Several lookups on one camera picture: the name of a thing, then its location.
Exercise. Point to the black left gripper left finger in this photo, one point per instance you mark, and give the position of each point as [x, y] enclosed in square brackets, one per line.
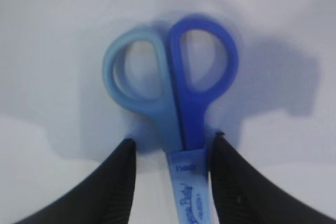
[105, 196]

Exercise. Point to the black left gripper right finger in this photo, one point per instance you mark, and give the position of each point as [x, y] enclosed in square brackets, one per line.
[242, 194]

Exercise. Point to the blue safety scissors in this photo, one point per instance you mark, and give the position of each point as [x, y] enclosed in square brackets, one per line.
[178, 114]

